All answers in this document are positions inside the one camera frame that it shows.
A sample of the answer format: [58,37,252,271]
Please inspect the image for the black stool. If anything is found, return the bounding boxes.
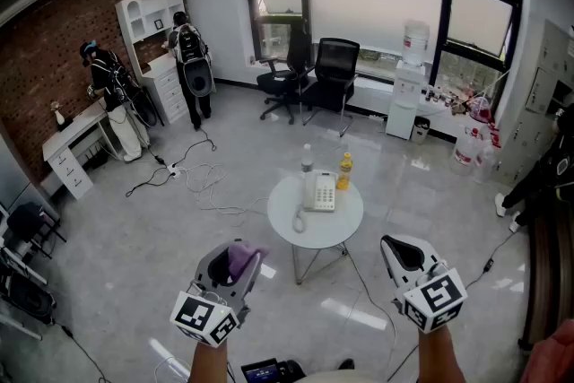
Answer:
[6,201,67,259]

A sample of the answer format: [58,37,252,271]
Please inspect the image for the grey metal lockers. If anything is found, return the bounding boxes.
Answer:
[492,19,574,187]

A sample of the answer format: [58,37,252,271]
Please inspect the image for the black cable with adapter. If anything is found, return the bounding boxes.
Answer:
[464,231,521,291]

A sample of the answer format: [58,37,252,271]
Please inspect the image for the person's beige shirt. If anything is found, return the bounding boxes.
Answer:
[291,369,418,383]

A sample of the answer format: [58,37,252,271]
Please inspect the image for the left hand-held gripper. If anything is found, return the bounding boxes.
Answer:
[169,240,264,349]

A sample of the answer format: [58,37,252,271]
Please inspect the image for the pink plastic bag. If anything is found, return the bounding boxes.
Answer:
[519,318,574,383]

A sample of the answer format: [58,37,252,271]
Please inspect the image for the red label floor jug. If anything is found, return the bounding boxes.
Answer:
[450,127,484,177]
[474,138,500,186]

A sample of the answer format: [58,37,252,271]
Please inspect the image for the black mesh visitor chair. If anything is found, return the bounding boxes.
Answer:
[300,37,361,138]

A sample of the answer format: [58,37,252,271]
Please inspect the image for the person's right forearm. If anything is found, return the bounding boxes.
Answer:
[416,322,467,383]

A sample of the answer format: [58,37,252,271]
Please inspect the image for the round white side table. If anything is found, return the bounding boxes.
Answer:
[266,169,364,286]

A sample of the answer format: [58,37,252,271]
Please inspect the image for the purple cloth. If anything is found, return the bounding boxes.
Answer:
[226,239,270,286]

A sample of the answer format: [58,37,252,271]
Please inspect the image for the white metal rack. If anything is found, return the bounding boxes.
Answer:
[0,237,57,342]

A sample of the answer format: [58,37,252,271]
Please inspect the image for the white desk telephone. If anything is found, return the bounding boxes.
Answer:
[303,170,338,213]

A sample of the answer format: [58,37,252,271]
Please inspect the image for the brown wooden cabinet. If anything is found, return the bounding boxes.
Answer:
[517,210,574,351]

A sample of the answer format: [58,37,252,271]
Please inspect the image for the yellow drink bottle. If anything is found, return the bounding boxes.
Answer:
[335,152,352,191]

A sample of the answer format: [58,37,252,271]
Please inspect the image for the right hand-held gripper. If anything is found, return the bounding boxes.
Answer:
[380,235,468,334]

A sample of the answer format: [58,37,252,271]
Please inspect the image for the white desk with drawers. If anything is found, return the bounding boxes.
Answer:
[42,102,120,201]

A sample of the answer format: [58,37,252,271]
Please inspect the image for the white water dispenser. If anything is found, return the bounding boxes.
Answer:
[385,60,427,141]

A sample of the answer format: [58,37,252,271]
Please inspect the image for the cluster of small bottles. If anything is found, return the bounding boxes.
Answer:
[423,84,470,117]

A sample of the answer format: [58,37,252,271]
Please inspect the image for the pink round container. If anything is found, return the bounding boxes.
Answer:
[468,96,494,126]

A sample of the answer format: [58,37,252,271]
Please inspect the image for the white trash bin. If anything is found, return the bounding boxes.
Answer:
[410,116,431,145]

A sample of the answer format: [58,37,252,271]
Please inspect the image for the person's left forearm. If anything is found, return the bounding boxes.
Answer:
[187,338,232,383]

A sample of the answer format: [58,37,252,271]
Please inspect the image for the black swivel office chair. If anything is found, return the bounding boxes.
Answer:
[256,17,313,126]

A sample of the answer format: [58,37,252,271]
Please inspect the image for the clear dispenser water jug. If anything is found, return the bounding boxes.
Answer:
[401,19,431,68]

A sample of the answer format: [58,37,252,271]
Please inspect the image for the black waist device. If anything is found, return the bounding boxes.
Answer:
[240,357,306,383]

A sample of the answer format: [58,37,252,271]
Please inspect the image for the white hutch desk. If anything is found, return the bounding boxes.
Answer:
[115,0,192,126]

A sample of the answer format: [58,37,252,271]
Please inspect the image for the small white vase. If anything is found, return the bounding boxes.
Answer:
[49,100,66,131]

